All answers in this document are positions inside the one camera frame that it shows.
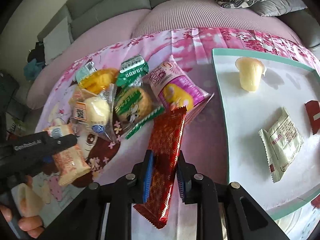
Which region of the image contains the beige barcode bread pack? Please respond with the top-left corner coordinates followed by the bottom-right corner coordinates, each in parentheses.
top-left (43, 124), bottom-right (91, 186)

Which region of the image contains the teal cloth on sofa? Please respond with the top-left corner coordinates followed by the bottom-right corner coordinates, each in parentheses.
top-left (23, 59), bottom-right (46, 81)

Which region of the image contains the dark clothes pile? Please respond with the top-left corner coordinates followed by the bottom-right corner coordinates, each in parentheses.
top-left (27, 42), bottom-right (45, 62)

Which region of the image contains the clear white bun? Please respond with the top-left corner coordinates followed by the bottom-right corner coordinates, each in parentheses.
top-left (69, 83), bottom-right (117, 142)

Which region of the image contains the red gold long wafer pack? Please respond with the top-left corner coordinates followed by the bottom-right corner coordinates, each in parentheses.
top-left (133, 107), bottom-right (187, 229)

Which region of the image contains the person's left hand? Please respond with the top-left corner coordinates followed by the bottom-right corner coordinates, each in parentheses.
top-left (0, 174), bottom-right (45, 239)

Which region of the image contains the green round rice cracker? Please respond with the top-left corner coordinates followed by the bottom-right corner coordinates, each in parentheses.
top-left (114, 86), bottom-right (165, 139)

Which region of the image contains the cartoon girl pink tablecloth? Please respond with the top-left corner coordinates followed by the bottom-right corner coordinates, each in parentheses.
top-left (35, 26), bottom-right (320, 240)

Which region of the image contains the teal shallow box tray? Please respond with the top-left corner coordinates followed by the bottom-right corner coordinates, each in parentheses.
top-left (211, 48), bottom-right (320, 221)

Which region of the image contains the green white biscuit pack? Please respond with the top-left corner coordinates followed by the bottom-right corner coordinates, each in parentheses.
top-left (116, 55), bottom-right (149, 88)

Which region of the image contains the yellow jelly cup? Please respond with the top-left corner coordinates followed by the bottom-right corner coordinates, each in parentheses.
top-left (17, 183), bottom-right (44, 217)
top-left (235, 57), bottom-right (267, 92)

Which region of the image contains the pink cake package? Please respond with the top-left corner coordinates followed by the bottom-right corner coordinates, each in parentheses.
top-left (145, 55), bottom-right (213, 124)

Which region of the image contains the dark red packet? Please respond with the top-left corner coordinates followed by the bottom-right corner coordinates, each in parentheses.
top-left (305, 100), bottom-right (320, 134)

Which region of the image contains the white small sachet packet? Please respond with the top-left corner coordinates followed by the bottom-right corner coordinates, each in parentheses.
top-left (259, 107), bottom-right (304, 183)

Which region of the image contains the grey pillow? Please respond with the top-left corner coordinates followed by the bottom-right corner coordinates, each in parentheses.
top-left (250, 0), bottom-right (308, 17)

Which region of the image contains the yellow snack bag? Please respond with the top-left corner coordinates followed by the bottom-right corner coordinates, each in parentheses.
top-left (78, 68), bottom-right (119, 94)

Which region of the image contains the small green biscuit pack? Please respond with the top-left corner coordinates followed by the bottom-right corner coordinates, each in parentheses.
top-left (75, 61), bottom-right (97, 83)

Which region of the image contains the light grey cushion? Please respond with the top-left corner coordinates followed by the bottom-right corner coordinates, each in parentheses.
top-left (43, 17), bottom-right (73, 66)

